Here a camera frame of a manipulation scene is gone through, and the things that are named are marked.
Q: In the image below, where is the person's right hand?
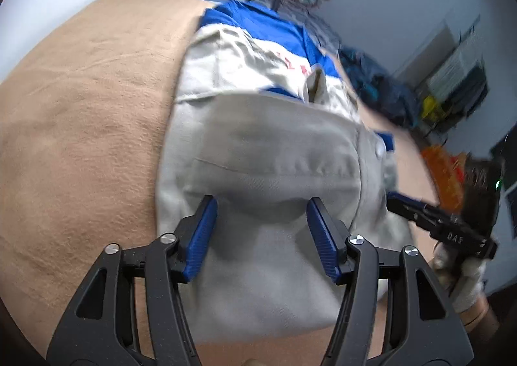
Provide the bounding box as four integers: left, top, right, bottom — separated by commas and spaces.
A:
433, 244, 487, 313

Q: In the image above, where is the dark screen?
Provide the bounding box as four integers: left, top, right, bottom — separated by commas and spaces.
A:
489, 132, 517, 238

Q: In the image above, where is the tan blanket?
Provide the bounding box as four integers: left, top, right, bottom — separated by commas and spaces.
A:
0, 0, 457, 366

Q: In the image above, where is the orange crate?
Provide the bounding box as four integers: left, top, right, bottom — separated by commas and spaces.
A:
420, 144, 471, 209

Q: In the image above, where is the person's right forearm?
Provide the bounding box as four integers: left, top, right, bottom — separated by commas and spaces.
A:
459, 295, 502, 347

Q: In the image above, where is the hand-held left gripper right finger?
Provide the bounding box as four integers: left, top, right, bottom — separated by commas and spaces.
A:
306, 197, 473, 366

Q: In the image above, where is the pile of dark blue clothes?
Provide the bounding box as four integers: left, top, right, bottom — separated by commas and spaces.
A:
337, 47, 421, 129

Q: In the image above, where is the rack of hanging clothes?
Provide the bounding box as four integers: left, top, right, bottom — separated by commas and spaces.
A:
442, 14, 490, 122

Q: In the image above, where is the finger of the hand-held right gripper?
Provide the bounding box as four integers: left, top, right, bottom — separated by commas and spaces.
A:
386, 191, 442, 234

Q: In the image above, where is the white board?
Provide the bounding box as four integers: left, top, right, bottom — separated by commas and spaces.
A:
394, 20, 458, 92

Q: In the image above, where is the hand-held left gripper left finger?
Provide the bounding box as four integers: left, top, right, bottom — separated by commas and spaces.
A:
46, 195, 218, 366

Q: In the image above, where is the grey and blue work jacket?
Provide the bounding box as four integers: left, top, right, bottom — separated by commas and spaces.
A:
155, 0, 415, 344

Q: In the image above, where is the yellow bag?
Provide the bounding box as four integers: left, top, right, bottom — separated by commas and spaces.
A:
421, 95, 439, 119

